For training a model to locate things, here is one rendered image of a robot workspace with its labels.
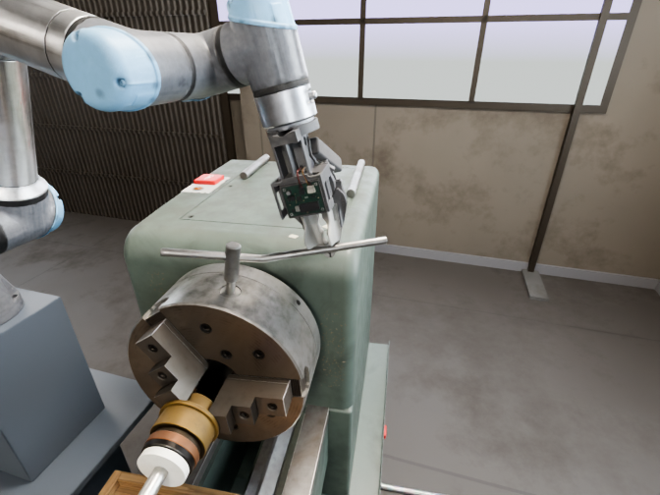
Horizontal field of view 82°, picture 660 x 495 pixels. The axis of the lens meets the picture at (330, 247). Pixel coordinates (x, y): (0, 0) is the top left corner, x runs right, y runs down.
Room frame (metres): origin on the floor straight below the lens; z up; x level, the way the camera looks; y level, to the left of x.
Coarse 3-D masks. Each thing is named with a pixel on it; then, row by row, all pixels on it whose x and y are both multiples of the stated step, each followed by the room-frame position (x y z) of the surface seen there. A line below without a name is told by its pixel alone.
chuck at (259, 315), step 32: (192, 288) 0.50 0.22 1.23; (256, 288) 0.52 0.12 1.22; (192, 320) 0.46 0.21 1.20; (224, 320) 0.45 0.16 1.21; (256, 320) 0.45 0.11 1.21; (288, 320) 0.49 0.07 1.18; (128, 352) 0.49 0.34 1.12; (224, 352) 0.45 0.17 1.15; (256, 352) 0.44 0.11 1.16; (288, 352) 0.44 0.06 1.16; (288, 416) 0.44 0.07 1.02
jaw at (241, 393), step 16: (224, 384) 0.43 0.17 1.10; (240, 384) 0.43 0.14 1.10; (256, 384) 0.43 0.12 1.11; (272, 384) 0.42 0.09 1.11; (288, 384) 0.42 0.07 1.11; (304, 384) 0.45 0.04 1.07; (224, 400) 0.40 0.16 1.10; (240, 400) 0.40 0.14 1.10; (256, 400) 0.40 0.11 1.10; (272, 400) 0.40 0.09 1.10; (288, 400) 0.41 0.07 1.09; (224, 416) 0.37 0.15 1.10; (240, 416) 0.39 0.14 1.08; (256, 416) 0.39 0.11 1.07; (224, 432) 0.37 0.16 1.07
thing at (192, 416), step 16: (176, 400) 0.38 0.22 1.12; (192, 400) 0.39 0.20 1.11; (208, 400) 0.40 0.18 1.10; (160, 416) 0.36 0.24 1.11; (176, 416) 0.35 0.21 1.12; (192, 416) 0.36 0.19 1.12; (208, 416) 0.37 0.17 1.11; (160, 432) 0.33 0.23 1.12; (176, 432) 0.34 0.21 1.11; (192, 432) 0.34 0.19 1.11; (208, 432) 0.35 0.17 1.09; (144, 448) 0.32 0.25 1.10; (176, 448) 0.31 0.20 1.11; (192, 448) 0.32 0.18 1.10; (192, 464) 0.31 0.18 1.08
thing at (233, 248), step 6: (228, 246) 0.49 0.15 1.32; (234, 246) 0.49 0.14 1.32; (240, 246) 0.49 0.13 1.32; (228, 252) 0.48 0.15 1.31; (234, 252) 0.48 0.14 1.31; (240, 252) 0.49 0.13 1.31; (228, 258) 0.48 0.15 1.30; (234, 258) 0.48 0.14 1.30; (228, 264) 0.48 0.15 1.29; (234, 264) 0.48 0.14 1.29; (228, 270) 0.48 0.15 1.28; (234, 270) 0.49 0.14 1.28; (228, 276) 0.48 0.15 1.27; (234, 276) 0.49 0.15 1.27; (228, 282) 0.49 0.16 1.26; (234, 282) 0.49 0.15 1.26; (228, 288) 0.49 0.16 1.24; (234, 288) 0.49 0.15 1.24; (228, 294) 0.49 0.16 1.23; (234, 294) 0.49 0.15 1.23
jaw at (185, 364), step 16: (160, 320) 0.47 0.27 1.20; (144, 336) 0.44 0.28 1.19; (160, 336) 0.44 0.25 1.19; (176, 336) 0.46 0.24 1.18; (144, 352) 0.43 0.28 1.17; (160, 352) 0.43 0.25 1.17; (176, 352) 0.43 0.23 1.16; (192, 352) 0.45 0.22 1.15; (160, 368) 0.41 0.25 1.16; (176, 368) 0.41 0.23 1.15; (192, 368) 0.43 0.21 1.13; (160, 384) 0.41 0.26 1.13; (176, 384) 0.39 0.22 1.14; (192, 384) 0.41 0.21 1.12; (160, 400) 0.39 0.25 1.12
